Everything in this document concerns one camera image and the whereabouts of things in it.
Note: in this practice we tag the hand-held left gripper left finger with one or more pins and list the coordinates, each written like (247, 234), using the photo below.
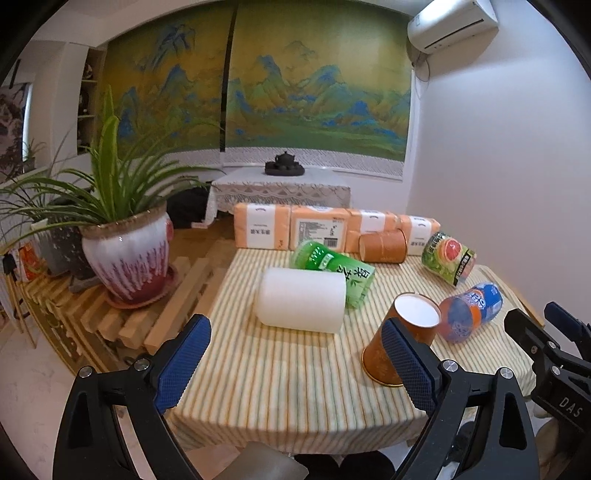
(182, 364)

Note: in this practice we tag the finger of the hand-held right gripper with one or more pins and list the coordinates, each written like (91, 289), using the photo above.
(565, 321)
(531, 334)

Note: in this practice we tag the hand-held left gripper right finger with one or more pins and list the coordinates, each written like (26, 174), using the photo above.
(411, 369)

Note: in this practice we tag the brown paper cup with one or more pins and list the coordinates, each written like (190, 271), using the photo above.
(376, 355)
(385, 247)

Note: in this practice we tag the wooden slatted bench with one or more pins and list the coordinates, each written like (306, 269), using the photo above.
(138, 323)

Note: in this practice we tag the blue orange soda bottle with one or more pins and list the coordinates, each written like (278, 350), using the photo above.
(471, 311)

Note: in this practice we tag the terracotta pot saucer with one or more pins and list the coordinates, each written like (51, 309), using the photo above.
(166, 286)

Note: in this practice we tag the striped tablecloth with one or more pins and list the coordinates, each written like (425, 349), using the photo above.
(286, 369)

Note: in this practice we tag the grapefruit label bottle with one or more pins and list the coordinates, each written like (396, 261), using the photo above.
(448, 258)

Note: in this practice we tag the white red ceramic flower pot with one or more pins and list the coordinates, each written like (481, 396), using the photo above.
(129, 258)

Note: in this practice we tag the green tea bottle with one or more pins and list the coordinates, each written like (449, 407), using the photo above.
(337, 272)

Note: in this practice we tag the white foam roll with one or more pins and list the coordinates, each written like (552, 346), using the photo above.
(302, 300)

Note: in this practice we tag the orange tissue pack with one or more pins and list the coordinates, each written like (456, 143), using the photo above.
(318, 226)
(374, 221)
(420, 230)
(261, 226)

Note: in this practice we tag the grey speckled flower pot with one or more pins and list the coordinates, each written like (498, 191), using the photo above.
(60, 249)

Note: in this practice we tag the orange packet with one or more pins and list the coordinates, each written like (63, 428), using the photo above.
(30, 263)

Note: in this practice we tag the green spider plant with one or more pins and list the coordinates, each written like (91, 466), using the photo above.
(113, 184)

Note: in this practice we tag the low table with lace cloth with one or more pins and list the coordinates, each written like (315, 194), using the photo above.
(277, 194)

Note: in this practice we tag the dark tea tray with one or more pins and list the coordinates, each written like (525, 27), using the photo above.
(284, 170)

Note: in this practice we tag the dark teapot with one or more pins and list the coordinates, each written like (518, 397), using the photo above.
(285, 158)

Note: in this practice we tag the white air conditioner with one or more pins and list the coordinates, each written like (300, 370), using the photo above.
(450, 23)

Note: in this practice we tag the wall shelf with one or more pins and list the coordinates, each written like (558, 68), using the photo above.
(90, 97)

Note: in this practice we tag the ink painting wall picture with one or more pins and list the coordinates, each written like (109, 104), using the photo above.
(11, 134)

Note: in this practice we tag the landscape wall mural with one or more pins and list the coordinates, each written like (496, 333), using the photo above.
(300, 92)

